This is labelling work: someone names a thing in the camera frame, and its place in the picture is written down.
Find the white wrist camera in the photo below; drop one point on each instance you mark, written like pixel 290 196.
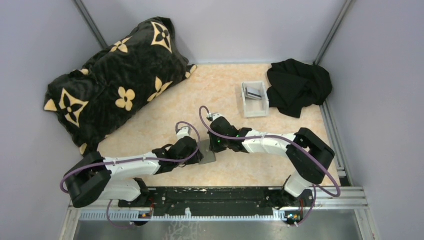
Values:
pixel 213 116
pixel 183 132

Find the black crumpled cloth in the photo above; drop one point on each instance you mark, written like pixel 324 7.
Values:
pixel 295 85

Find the grey card holder wallet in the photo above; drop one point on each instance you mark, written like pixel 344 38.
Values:
pixel 208 155

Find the grey cards in tray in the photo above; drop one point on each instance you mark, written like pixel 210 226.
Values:
pixel 253 93

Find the white plastic card tray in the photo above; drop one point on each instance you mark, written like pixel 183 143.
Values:
pixel 255 100

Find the aluminium frame rail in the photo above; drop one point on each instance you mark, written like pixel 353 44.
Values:
pixel 351 198

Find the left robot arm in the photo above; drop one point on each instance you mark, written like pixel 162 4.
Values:
pixel 96 177

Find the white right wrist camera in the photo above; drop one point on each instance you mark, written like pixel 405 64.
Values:
pixel 213 116

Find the black floral pillow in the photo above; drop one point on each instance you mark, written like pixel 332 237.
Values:
pixel 112 86

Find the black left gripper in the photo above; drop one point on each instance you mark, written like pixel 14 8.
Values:
pixel 196 160

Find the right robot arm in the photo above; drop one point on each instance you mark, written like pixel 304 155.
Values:
pixel 310 156

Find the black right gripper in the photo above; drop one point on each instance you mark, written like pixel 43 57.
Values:
pixel 213 147

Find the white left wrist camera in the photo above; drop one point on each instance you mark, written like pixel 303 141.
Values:
pixel 183 132

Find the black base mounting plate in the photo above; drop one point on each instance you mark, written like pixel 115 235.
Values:
pixel 218 201

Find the white cable duct strip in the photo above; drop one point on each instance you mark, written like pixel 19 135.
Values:
pixel 135 216

